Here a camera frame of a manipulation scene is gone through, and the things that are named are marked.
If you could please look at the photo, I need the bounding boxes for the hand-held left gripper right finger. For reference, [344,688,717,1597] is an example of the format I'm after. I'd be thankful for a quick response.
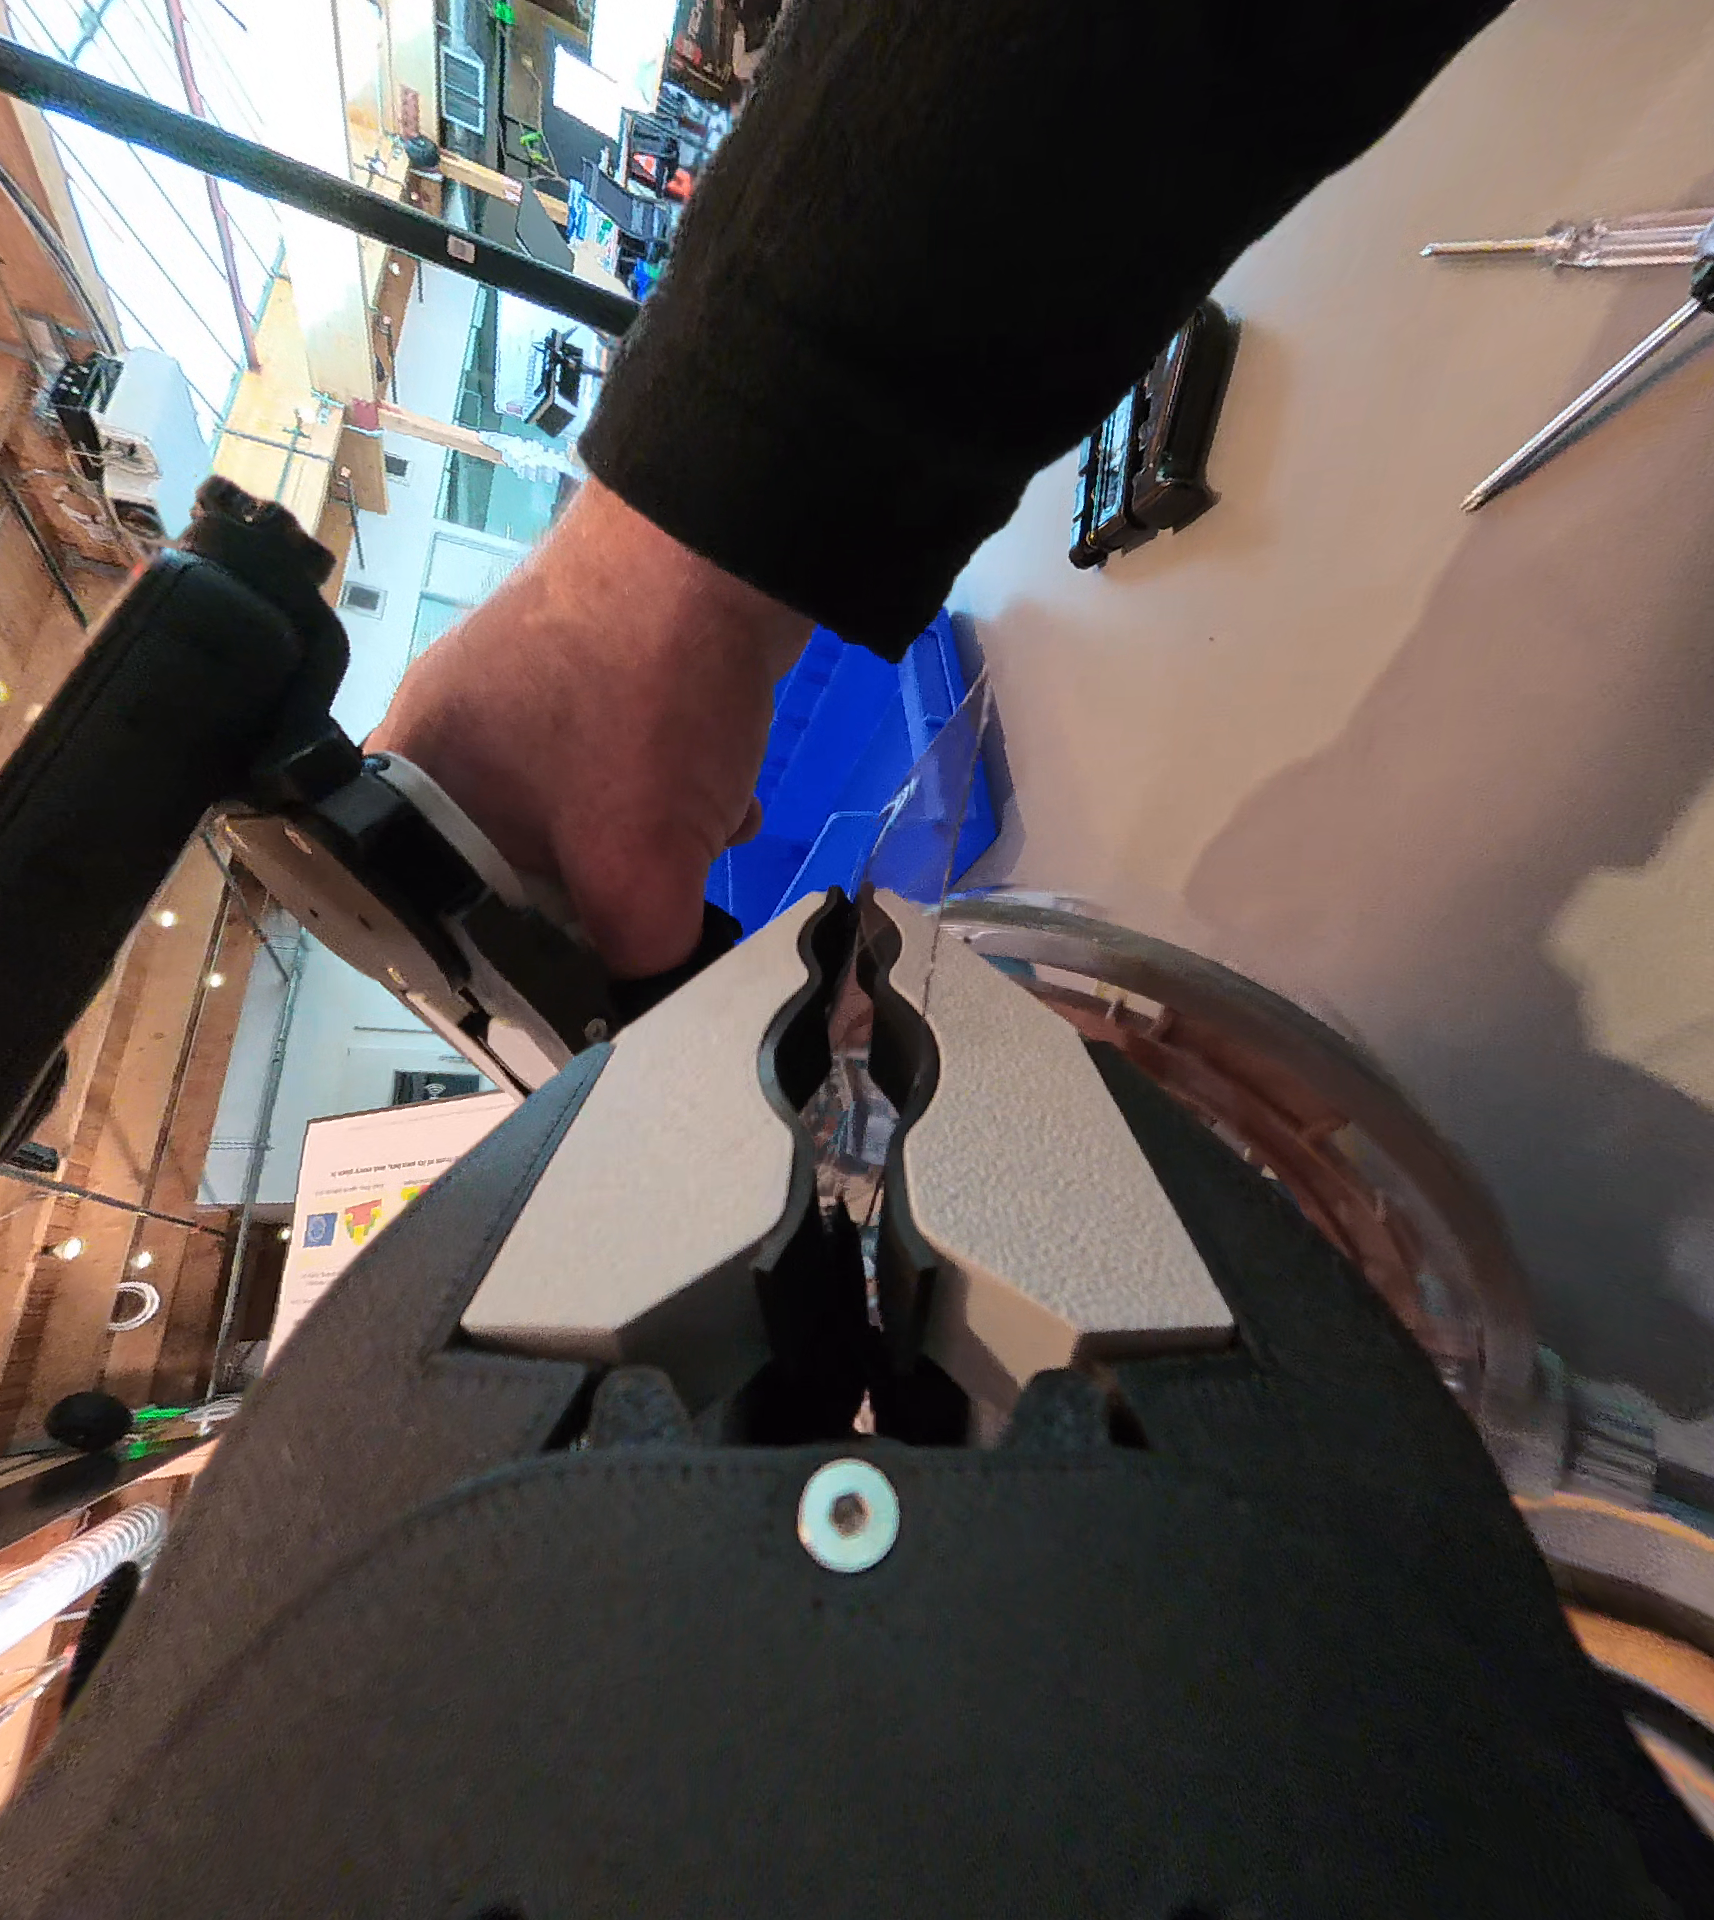
[858,887,1239,1419]

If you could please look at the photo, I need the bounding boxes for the person's right hand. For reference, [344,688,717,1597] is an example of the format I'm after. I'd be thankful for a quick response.
[361,480,819,986]

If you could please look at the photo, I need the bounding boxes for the small metal rod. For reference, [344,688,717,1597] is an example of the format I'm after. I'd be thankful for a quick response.
[1460,155,1714,514]

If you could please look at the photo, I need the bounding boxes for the white instruction board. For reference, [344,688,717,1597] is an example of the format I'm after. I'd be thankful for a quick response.
[265,1092,521,1358]

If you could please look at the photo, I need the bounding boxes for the black ceiling pipe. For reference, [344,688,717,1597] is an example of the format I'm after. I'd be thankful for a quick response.
[0,14,642,339]

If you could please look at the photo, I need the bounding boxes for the clear maze ball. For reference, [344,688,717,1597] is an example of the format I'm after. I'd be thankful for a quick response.
[931,887,1714,1920]

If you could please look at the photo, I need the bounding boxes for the clear plastic shell piece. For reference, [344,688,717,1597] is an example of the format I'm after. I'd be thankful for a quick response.
[796,677,1002,1202]

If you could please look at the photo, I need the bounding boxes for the blue plastic bin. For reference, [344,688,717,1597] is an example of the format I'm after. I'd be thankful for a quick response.
[707,606,1016,935]

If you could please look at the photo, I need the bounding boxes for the person's right forearm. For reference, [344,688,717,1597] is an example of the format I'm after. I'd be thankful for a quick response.
[579,0,1520,663]

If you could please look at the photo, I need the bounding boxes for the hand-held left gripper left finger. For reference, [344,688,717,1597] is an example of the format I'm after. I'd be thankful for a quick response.
[458,887,859,1412]

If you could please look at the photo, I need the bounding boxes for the clear handle screwdriver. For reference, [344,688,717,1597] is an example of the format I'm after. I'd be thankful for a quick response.
[1420,204,1714,276]

